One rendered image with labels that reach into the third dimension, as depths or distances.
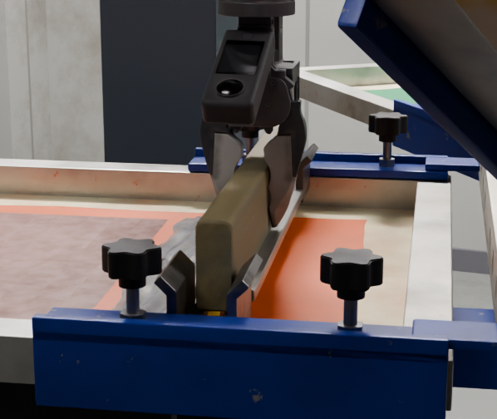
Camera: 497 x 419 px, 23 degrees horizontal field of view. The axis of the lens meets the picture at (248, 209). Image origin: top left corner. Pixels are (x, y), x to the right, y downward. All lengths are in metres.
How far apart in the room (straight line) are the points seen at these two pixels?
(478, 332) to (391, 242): 0.41
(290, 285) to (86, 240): 0.26
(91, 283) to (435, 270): 0.32
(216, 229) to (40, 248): 0.35
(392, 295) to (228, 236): 0.22
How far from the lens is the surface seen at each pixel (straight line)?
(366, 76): 2.28
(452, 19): 0.45
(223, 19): 1.73
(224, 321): 0.90
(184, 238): 1.26
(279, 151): 1.13
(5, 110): 4.56
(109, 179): 1.44
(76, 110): 4.75
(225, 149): 1.13
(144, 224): 1.33
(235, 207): 0.99
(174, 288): 0.91
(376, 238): 1.28
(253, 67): 1.07
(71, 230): 1.31
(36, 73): 4.71
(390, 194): 1.39
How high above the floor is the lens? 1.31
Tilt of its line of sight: 15 degrees down
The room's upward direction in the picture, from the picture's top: straight up
